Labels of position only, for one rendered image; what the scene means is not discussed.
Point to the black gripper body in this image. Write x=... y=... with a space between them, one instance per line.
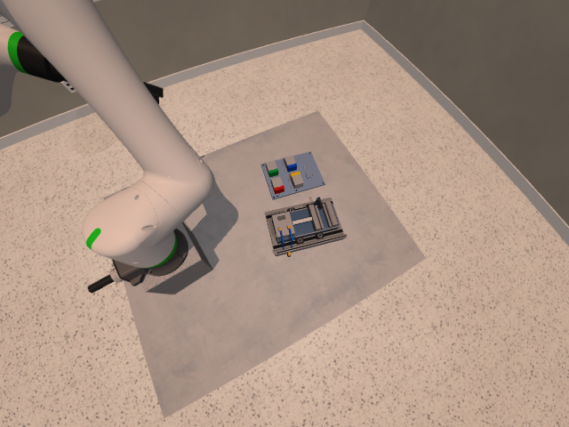
x=56 y=73

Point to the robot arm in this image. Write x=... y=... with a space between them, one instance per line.
x=132 y=226

